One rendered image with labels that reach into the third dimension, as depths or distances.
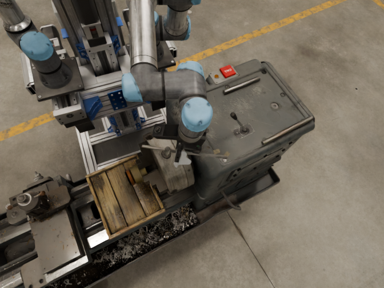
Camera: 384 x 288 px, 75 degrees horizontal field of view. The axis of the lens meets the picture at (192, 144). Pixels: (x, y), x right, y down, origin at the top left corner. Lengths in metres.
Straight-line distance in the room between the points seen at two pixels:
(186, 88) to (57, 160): 2.07
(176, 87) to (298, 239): 2.00
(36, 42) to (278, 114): 1.10
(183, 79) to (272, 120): 0.63
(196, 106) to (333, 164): 2.32
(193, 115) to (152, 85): 0.14
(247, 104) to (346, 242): 1.78
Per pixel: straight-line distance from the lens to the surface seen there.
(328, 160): 2.81
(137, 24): 0.79
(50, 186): 1.43
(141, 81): 0.66
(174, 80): 0.66
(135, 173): 1.16
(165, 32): 1.31
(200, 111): 0.61
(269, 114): 1.21
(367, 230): 2.79
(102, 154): 2.25
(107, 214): 1.38
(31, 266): 1.46
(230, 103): 1.18
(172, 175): 1.07
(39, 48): 1.30
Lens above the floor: 2.21
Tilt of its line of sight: 65 degrees down
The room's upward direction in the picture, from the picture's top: 9 degrees clockwise
